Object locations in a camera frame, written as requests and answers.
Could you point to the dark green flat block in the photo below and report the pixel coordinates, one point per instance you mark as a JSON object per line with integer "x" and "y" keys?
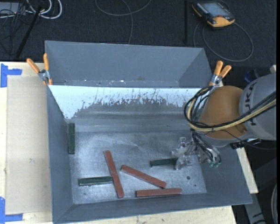
{"x": 71, "y": 137}
{"x": 163, "y": 162}
{"x": 95, "y": 181}

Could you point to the grey metal bin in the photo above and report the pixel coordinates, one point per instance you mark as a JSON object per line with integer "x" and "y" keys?
{"x": 135, "y": 146}

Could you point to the black cylinder on white bracket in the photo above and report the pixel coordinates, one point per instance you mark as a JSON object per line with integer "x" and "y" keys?
{"x": 245, "y": 144}

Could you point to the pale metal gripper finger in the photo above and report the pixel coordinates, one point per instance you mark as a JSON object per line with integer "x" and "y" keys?
{"x": 184, "y": 162}
{"x": 182, "y": 144}

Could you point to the pale flat board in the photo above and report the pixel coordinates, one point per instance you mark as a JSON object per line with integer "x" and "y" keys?
{"x": 28, "y": 146}

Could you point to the red-brown flat block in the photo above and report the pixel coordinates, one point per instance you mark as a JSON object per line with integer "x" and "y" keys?
{"x": 143, "y": 177}
{"x": 113, "y": 174}
{"x": 158, "y": 192}

